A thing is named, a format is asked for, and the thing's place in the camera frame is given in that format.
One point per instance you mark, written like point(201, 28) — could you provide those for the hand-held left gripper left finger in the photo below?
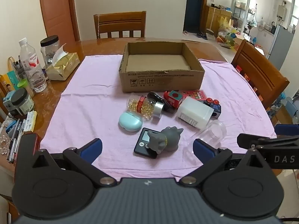
point(90, 149)

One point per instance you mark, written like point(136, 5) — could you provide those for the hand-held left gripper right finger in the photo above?
point(202, 149)

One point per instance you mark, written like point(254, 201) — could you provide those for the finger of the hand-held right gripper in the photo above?
point(257, 142)
point(287, 129)

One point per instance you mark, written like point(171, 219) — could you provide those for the clear plastic cup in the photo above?
point(215, 130)

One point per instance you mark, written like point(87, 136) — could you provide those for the grey rubber toy figure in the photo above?
point(169, 140)

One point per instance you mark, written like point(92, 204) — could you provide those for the white plastic container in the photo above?
point(195, 113)

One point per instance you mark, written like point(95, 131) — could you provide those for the teal earbuds case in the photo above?
point(129, 122)

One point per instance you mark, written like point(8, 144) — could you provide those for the black digital pocket scale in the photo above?
point(143, 145)

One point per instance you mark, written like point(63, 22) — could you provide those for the cardboard box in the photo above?
point(161, 80)

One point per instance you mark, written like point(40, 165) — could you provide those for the black toy car red wheels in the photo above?
point(216, 108)

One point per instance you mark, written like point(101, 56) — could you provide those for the pink towel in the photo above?
point(93, 98)

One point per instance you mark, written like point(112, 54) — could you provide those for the red flat card box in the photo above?
point(196, 95)

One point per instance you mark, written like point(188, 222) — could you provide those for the red toy cube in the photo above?
point(174, 98)

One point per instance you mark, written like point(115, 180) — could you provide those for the phone in red case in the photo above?
point(32, 138)

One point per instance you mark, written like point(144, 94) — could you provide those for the wooden chair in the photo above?
point(259, 72)
point(120, 23)

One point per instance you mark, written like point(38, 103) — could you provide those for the yellow note pad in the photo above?
point(31, 121)

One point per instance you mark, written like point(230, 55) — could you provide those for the clear bottle of gold capsules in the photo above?
point(146, 107)

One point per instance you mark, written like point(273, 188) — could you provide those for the black oval case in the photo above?
point(155, 96)

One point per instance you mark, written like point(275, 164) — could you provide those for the bundle of pens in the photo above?
point(15, 140)

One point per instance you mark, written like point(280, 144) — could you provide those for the dark-lidded white jar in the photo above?
point(22, 102)

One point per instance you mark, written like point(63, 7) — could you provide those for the grey refrigerator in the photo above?
point(280, 44)

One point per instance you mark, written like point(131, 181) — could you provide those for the clear glass dish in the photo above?
point(4, 144)

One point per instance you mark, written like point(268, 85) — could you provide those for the gold tissue pack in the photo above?
point(63, 67)

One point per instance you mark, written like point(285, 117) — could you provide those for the toothpick holder with green cap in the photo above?
point(24, 85)

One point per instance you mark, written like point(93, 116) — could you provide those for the clear plastic water bottle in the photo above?
point(32, 70)

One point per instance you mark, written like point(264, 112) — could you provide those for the teal printed carton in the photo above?
point(10, 81)

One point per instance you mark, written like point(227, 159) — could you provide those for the clear jar with black lid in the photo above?
point(48, 49)

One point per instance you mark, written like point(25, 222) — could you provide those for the pen holder with pens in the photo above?
point(16, 67)

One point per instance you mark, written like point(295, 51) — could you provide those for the yellow plastic bags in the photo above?
point(225, 29)

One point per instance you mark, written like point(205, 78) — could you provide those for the wooden cabinet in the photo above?
point(217, 18)

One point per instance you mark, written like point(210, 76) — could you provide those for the wooden door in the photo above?
point(58, 16)

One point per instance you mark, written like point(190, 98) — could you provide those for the wall water heater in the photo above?
point(282, 11)

